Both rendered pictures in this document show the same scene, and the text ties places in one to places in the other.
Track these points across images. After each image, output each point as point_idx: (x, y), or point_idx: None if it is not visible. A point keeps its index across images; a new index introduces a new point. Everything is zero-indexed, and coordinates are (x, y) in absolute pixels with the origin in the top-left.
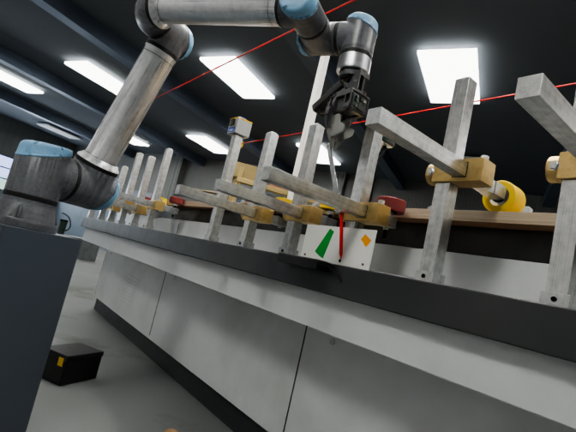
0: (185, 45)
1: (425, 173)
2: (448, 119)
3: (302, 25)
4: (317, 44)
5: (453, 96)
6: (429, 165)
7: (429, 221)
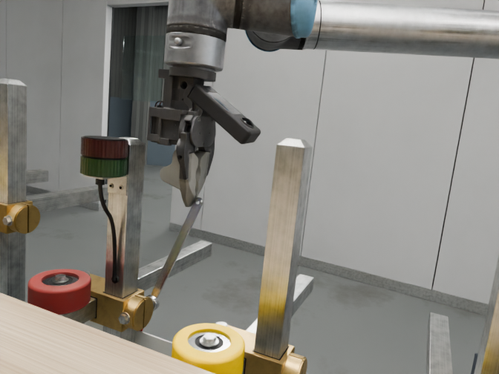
0: None
1: (39, 219)
2: (25, 144)
3: (263, 47)
4: (263, 35)
5: (26, 110)
6: (37, 208)
7: (24, 275)
